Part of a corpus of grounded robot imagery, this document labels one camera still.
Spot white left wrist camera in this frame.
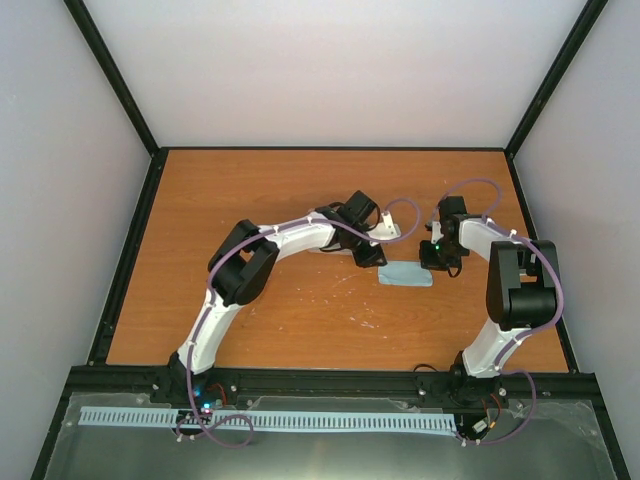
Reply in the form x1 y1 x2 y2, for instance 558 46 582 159
368 211 401 244

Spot black aluminium mounting rail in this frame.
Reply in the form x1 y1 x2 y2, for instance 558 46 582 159
63 366 603 409

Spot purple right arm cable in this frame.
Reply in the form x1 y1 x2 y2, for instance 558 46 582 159
434 178 566 447

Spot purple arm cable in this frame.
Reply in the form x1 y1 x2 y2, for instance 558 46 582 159
434 178 566 447
185 198 421 447

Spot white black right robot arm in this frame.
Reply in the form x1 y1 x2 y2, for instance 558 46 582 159
419 196 564 406

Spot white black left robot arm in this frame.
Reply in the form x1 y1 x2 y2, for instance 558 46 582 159
169 191 400 403

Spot light blue cleaning cloth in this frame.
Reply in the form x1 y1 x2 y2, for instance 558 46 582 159
378 261 433 288

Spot black enclosure frame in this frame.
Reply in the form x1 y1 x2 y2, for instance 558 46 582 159
31 0 607 480

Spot grey metal base plate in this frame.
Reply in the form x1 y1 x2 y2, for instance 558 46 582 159
45 394 616 479

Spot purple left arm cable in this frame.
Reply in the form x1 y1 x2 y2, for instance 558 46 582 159
185 198 421 447

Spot light blue slotted cable duct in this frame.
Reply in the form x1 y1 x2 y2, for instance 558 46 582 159
77 406 456 436

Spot pink glasses case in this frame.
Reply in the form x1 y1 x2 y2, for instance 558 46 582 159
314 206 347 254

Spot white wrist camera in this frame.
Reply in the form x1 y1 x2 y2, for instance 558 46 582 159
368 211 401 244
425 214 444 244

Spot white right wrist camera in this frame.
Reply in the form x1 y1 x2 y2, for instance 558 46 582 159
425 214 444 244

